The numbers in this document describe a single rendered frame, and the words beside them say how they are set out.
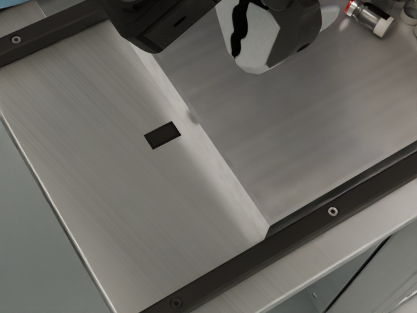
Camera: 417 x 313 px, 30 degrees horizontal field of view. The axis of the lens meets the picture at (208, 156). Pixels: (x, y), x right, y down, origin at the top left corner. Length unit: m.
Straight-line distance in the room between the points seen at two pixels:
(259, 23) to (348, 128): 0.31
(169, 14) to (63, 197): 0.36
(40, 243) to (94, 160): 0.92
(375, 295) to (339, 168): 0.54
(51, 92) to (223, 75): 0.16
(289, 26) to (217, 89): 0.33
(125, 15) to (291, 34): 0.10
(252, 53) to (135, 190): 0.26
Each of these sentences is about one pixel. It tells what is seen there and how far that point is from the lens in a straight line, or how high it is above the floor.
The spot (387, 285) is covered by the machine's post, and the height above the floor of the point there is 0.43.
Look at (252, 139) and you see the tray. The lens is 0.70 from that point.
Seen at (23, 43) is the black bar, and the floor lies 0.90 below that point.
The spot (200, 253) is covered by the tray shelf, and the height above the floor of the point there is 0.88.
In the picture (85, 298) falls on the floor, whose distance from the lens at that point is 1.56.
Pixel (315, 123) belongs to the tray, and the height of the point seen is 0.88.
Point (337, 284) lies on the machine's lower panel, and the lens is 1.34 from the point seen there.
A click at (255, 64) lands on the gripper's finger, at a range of 0.46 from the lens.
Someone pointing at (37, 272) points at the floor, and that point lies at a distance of 1.59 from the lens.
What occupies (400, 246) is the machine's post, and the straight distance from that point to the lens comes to 1.07.
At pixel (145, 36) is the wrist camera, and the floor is 1.22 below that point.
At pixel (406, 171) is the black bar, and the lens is 0.70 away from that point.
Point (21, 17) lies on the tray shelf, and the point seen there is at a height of 0.88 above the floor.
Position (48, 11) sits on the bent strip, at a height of 0.88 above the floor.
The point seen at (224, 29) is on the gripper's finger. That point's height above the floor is 1.12.
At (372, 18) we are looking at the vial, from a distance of 0.77.
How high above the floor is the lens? 1.50
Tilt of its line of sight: 64 degrees down
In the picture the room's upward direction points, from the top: 10 degrees clockwise
